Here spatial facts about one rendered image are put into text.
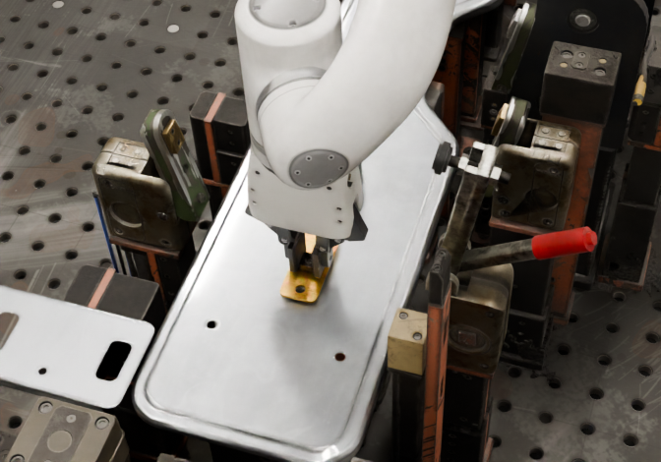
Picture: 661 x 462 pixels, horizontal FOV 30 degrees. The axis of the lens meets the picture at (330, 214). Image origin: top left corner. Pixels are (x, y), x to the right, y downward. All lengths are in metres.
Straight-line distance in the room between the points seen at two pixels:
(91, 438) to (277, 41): 0.38
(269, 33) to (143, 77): 0.94
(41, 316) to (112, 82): 0.71
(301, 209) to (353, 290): 0.13
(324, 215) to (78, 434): 0.29
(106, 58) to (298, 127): 1.02
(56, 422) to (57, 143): 0.78
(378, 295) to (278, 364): 0.12
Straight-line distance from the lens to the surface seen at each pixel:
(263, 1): 0.98
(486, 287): 1.16
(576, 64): 1.26
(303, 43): 0.95
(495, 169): 1.04
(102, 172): 1.29
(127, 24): 1.97
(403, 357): 1.13
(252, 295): 1.22
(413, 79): 0.92
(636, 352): 1.56
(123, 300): 1.26
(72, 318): 1.23
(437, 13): 0.93
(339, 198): 1.09
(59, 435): 1.09
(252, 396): 1.15
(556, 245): 1.09
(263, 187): 1.11
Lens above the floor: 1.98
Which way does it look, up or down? 50 degrees down
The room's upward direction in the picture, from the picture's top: 3 degrees counter-clockwise
